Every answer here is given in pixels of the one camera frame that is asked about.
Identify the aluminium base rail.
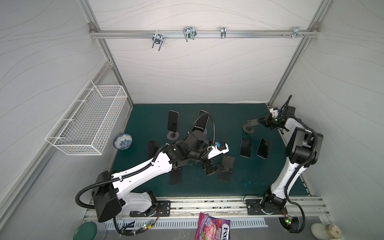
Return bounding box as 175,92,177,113
83,196,331,221

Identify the round stand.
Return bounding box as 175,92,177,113
167,131,180,141
242,119,259,134

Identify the centre metal U-bolt clamp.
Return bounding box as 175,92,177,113
183,27,197,42

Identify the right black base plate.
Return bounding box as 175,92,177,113
244,199,288,216

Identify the front right folding stand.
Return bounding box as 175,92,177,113
218,155,235,183

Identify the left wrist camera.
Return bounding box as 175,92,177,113
207,141,229,159

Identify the left metal U-bolt clamp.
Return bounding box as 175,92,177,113
152,33,164,51

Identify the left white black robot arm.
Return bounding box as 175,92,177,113
75,128,229,223

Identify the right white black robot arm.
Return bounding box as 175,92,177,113
258,96,324,234

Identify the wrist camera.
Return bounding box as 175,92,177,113
207,141,229,159
269,108,280,118

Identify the blue white ceramic bowl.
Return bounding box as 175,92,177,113
113,133,133,150

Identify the teal phone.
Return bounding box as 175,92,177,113
257,138,272,159

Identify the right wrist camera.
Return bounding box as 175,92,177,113
269,108,280,118

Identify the purple phone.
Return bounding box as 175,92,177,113
147,140,159,160

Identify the white vent grille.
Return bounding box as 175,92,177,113
117,217,268,230

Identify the metal u-bolt clamp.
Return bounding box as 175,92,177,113
183,27,197,42
152,33,164,51

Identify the small metal bracket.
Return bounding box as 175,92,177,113
221,27,227,39

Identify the right metal bolt bracket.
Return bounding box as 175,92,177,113
282,27,309,39

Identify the pink snack bag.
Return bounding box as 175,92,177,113
195,213,231,240

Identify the white wire basket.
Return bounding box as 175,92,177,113
45,80,127,156

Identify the folding stand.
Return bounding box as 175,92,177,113
169,169,182,185
218,155,235,183

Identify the aluminium cross bar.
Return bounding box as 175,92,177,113
90,29,321,39

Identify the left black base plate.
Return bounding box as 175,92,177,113
130,201,171,218

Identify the front left folding stand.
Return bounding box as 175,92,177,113
169,169,182,185

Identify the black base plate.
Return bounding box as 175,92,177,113
244,199,288,216
130,201,171,218

